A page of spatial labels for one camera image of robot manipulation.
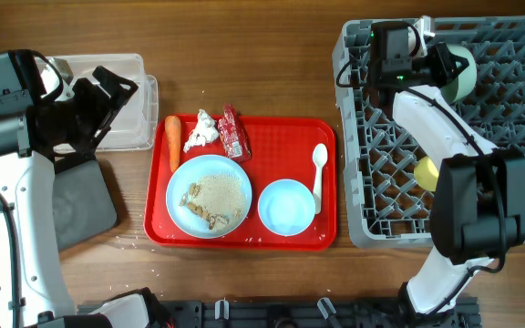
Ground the light blue plate with rice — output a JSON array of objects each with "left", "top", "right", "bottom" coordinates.
[{"left": 165, "top": 155, "right": 252, "bottom": 240}]

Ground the black bin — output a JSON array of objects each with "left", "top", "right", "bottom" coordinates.
[{"left": 0, "top": 154, "right": 118, "bottom": 276}]

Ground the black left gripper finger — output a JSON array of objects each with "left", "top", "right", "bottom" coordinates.
[
  {"left": 93, "top": 66, "right": 139, "bottom": 113},
  {"left": 89, "top": 109, "right": 118, "bottom": 153}
]

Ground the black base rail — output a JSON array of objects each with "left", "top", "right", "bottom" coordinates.
[{"left": 149, "top": 296, "right": 482, "bottom": 328}]

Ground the yellow plastic cup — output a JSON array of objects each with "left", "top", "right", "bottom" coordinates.
[{"left": 414, "top": 156, "right": 438, "bottom": 192}]

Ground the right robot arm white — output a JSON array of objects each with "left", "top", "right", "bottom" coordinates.
[{"left": 333, "top": 18, "right": 525, "bottom": 325}]

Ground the clear plastic bin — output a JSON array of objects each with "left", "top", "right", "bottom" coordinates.
[{"left": 36, "top": 53, "right": 159, "bottom": 152}]

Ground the red snack wrapper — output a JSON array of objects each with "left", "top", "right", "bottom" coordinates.
[{"left": 218, "top": 104, "right": 252, "bottom": 162}]

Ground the grey dishwasher rack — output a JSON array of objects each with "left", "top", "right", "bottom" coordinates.
[{"left": 332, "top": 16, "right": 525, "bottom": 248}]

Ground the white plastic spoon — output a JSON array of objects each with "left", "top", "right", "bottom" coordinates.
[{"left": 312, "top": 143, "right": 328, "bottom": 214}]

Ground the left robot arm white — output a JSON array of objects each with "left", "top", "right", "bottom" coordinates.
[{"left": 0, "top": 49, "right": 149, "bottom": 327}]

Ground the crumpled white tissue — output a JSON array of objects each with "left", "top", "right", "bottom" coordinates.
[{"left": 183, "top": 109, "right": 220, "bottom": 153}]

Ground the orange carrot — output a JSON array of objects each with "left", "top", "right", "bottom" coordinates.
[{"left": 165, "top": 116, "right": 181, "bottom": 172}]

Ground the mint green bowl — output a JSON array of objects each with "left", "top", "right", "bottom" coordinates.
[{"left": 440, "top": 45, "right": 477, "bottom": 104}]

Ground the light blue bowl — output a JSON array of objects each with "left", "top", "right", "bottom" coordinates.
[{"left": 257, "top": 179, "right": 315, "bottom": 237}]

